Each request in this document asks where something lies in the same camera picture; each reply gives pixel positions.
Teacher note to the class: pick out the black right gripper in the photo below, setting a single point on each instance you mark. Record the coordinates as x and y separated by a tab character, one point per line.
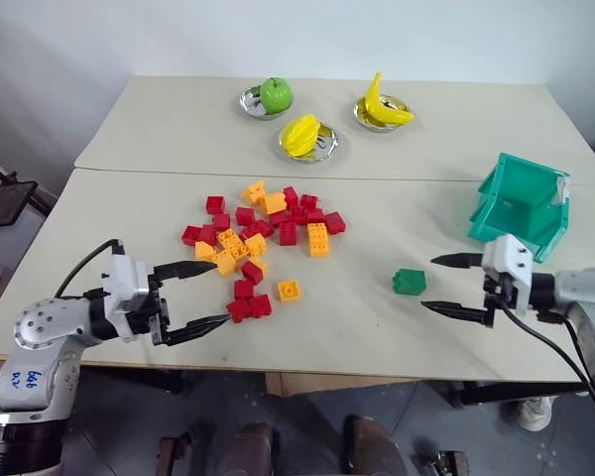
501	292

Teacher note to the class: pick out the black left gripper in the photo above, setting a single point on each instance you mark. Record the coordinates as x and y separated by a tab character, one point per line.
158	317

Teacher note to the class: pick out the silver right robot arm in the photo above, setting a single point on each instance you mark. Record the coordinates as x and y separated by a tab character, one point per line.
582	297

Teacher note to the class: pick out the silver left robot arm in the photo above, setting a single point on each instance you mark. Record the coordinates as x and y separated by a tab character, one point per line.
44	324

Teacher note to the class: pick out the red toy block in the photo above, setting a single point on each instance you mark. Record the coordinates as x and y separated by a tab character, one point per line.
316	216
248	232
244	216
244	289
309	201
215	203
264	228
190	234
297	214
335	222
208	235
252	272
290	196
238	310
260	306
221	221
287	234
278	218

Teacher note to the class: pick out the green toy block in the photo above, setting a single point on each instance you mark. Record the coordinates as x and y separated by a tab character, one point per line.
409	281

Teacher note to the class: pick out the long yellow toy block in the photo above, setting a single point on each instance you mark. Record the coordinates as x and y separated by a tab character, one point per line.
318	240
232	243

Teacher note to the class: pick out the teal plastic bin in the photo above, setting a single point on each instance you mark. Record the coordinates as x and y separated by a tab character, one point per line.
518	213

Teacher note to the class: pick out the flat yellow toy block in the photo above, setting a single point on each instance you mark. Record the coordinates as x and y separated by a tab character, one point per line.
288	290

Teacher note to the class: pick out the white shoe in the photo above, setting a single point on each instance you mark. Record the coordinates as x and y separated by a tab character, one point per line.
535	414

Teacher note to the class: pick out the brown cardboard box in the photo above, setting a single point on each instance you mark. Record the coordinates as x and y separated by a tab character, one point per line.
327	383

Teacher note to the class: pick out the dark rounded shape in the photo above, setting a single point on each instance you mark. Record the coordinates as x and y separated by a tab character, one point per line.
374	446
255	448

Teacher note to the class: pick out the silver metal plate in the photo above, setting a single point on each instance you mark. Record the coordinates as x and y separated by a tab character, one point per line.
396	106
324	146
248	101

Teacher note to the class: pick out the yellow toy banana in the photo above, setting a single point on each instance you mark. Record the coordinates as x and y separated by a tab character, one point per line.
379	106

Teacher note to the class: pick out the yellow toy starfruit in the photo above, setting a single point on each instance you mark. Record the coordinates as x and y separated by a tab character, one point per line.
301	135

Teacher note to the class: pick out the black flat panel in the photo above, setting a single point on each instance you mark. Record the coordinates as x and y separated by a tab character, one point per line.
5	203

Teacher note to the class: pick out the green toy apple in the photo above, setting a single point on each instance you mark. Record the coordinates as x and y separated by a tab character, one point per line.
276	95

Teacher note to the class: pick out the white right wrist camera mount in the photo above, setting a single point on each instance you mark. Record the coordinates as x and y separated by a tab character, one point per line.
511	263

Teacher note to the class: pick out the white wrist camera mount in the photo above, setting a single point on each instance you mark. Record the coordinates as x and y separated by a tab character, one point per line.
126	285
511	263

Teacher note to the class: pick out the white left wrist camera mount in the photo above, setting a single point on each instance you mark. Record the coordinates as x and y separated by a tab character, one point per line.
126	285

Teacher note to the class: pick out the black table frame bar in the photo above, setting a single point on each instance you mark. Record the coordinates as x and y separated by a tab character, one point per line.
515	394

